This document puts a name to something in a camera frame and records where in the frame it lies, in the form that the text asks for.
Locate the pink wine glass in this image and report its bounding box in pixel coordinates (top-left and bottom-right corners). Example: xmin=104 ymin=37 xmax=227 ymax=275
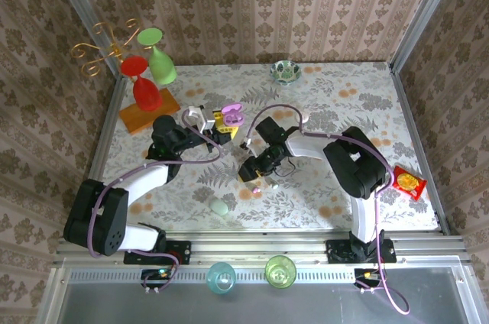
xmin=221 ymin=103 xmax=246 ymax=128

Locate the mint green earbud case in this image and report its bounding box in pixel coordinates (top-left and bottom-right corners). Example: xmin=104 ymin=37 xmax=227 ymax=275
xmin=209 ymin=199 xmax=230 ymax=218

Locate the wooden stand base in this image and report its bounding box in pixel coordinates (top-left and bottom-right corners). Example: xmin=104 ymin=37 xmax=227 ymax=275
xmin=118 ymin=87 xmax=181 ymax=136

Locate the red plastic wine glass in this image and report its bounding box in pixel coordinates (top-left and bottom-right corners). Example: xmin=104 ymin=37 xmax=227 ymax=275
xmin=120 ymin=54 xmax=162 ymax=112

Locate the green plastic wine glass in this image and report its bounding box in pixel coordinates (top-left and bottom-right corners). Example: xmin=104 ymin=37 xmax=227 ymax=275
xmin=136 ymin=28 xmax=177 ymax=86

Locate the green patterned bowl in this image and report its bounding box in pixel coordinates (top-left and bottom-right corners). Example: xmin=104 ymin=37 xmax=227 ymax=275
xmin=270 ymin=59 xmax=303 ymax=87

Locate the green plastic cup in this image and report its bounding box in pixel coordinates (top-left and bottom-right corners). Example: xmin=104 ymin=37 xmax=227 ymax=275
xmin=264 ymin=254 xmax=298 ymax=290

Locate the teal plastic cup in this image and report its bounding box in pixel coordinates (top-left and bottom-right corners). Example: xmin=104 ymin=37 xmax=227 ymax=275
xmin=206 ymin=261 xmax=237 ymax=294

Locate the small electronics board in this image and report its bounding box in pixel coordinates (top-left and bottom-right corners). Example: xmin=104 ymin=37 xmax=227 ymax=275
xmin=353 ymin=267 xmax=384 ymax=290
xmin=141 ymin=267 xmax=177 ymax=290

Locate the grey metal tray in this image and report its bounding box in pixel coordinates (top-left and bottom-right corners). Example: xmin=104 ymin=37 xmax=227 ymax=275
xmin=36 ymin=258 xmax=488 ymax=324

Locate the red yellow snack packet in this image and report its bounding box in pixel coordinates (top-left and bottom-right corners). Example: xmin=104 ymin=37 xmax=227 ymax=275
xmin=392 ymin=165 xmax=428 ymax=202

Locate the thin black wire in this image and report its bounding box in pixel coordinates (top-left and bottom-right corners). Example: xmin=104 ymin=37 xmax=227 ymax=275
xmin=273 ymin=157 xmax=298 ymax=179

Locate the aluminium side rail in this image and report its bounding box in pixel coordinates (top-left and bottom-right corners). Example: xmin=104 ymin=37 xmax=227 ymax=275
xmin=70 ymin=73 xmax=129 ymax=243
xmin=388 ymin=63 xmax=451 ymax=234

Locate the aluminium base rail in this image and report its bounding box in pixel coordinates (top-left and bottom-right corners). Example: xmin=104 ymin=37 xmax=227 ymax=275
xmin=53 ymin=228 xmax=471 ymax=266

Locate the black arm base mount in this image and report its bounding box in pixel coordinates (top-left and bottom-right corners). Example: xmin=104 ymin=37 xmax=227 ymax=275
xmin=326 ymin=238 xmax=398 ymax=264
xmin=123 ymin=239 xmax=192 ymax=266

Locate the gold wire glass stand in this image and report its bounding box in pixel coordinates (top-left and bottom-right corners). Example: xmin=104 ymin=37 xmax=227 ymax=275
xmin=72 ymin=18 xmax=144 ymax=80

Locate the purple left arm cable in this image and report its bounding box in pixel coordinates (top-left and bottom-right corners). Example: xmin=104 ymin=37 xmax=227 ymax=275
xmin=87 ymin=108 xmax=226 ymax=294

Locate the aluminium frame post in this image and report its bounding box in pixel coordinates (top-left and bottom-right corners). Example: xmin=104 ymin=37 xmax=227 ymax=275
xmin=42 ymin=0 xmax=120 ymax=77
xmin=388 ymin=0 xmax=461 ymax=73

